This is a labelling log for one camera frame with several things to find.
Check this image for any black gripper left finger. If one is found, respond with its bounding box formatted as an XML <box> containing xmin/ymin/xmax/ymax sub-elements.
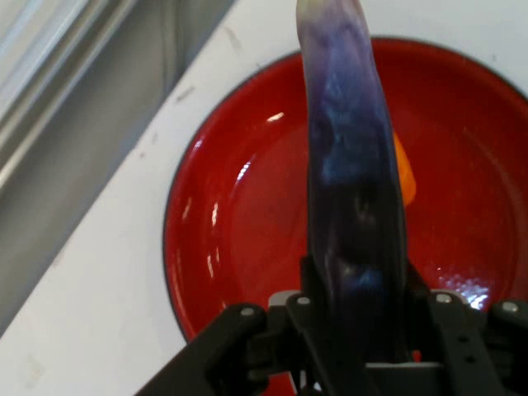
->
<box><xmin>135</xmin><ymin>254</ymin><xmax>370</xmax><ymax>396</ymax></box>

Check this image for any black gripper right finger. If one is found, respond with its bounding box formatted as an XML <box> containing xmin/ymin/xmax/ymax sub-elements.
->
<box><xmin>400</xmin><ymin>262</ymin><xmax>528</xmax><ymax>396</ymax></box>

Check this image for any purple toy eggplant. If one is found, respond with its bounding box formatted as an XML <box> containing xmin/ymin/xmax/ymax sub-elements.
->
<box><xmin>295</xmin><ymin>0</ymin><xmax>410</xmax><ymax>375</ymax></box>

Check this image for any red round plate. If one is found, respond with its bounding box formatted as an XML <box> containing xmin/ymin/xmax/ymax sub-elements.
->
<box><xmin>162</xmin><ymin>36</ymin><xmax>528</xmax><ymax>375</ymax></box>

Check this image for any orange toy carrot piece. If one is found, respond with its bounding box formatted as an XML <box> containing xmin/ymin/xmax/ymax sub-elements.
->
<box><xmin>391</xmin><ymin>130</ymin><xmax>418</xmax><ymax>208</ymax></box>

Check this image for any silver metal wall rail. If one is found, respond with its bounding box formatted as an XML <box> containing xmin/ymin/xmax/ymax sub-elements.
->
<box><xmin>0</xmin><ymin>0</ymin><xmax>237</xmax><ymax>337</ymax></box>

